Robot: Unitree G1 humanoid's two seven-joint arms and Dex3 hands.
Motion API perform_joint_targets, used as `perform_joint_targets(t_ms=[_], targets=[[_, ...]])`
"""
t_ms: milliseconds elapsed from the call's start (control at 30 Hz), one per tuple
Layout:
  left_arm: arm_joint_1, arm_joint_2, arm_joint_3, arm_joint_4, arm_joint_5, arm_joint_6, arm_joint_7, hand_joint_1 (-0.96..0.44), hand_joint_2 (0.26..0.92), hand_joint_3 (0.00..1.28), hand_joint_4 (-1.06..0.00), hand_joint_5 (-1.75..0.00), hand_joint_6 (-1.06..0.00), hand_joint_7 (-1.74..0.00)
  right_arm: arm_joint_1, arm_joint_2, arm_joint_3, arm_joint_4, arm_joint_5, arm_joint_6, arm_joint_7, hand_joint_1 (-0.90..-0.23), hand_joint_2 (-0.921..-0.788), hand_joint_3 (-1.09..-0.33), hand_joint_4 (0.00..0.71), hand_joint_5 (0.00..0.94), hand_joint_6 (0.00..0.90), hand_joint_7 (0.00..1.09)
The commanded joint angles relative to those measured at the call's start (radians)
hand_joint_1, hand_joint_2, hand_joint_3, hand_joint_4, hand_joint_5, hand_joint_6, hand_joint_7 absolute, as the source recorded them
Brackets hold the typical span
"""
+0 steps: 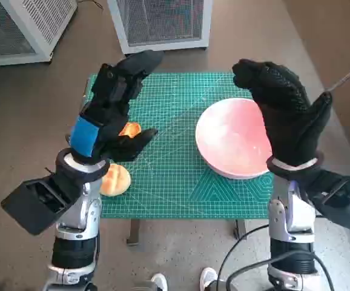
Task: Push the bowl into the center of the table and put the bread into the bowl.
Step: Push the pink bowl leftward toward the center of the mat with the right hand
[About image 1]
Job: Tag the round toy bread bun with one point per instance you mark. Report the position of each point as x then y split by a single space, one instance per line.
117 182

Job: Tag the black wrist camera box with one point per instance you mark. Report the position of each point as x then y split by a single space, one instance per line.
32 209
344 206

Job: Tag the small white mesh cabinet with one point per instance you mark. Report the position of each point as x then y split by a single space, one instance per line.
163 45

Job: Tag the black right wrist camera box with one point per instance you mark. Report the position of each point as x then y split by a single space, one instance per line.
344 206

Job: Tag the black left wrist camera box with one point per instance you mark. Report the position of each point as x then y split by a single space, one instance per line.
32 209

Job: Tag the pink bowl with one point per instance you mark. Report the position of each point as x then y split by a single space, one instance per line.
229 136

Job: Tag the large white mesh cabinet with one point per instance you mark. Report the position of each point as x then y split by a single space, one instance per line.
41 24

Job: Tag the white robot left foot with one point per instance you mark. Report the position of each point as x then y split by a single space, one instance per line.
160 280

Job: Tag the long toy bread loaf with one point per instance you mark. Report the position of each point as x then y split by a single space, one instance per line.
131 128

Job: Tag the grey robot right leg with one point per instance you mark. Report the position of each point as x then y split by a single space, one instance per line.
220 286

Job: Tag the green cutting mat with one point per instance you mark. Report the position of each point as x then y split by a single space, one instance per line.
169 121

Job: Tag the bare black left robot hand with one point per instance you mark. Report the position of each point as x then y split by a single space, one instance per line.
111 109

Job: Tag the white robot right foot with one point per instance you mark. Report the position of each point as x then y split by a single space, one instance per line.
208 276

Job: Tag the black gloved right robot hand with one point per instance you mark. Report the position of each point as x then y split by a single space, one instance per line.
287 121

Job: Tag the white robot foot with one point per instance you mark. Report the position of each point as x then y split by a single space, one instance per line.
208 276
160 280

